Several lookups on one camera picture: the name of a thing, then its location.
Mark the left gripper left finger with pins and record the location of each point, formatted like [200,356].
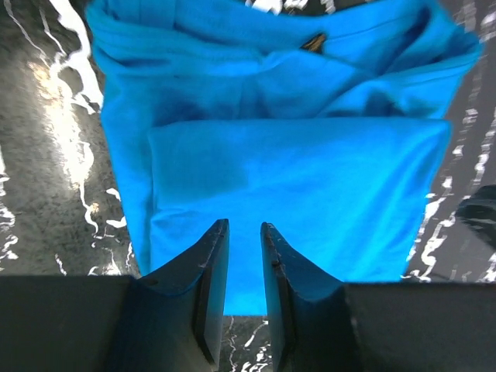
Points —
[168,320]

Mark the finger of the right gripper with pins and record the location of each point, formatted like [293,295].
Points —
[477,213]

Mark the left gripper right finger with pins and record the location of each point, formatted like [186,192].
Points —
[318,323]

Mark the blue t shirt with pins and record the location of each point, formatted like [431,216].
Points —
[330,127]

